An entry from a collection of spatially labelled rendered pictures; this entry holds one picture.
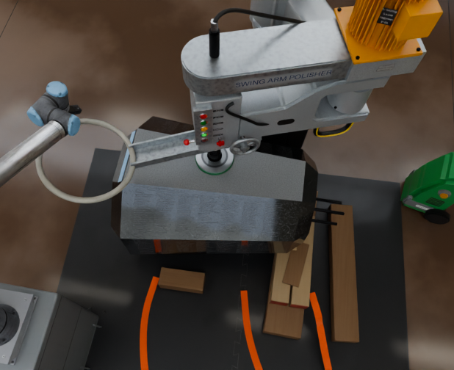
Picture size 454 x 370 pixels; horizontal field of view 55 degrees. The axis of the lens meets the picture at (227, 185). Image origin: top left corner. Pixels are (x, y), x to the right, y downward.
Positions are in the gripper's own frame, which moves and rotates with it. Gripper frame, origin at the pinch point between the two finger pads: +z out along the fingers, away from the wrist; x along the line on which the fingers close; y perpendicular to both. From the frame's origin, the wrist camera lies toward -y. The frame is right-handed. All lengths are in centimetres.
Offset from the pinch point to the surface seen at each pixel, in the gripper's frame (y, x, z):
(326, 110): -93, 84, -52
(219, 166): -54, 64, -3
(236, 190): -54, 81, -1
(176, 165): -38, 48, 6
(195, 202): -35, 71, 9
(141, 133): -35.9, 18.5, 9.8
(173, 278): -17, 89, 80
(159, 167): -30, 43, 8
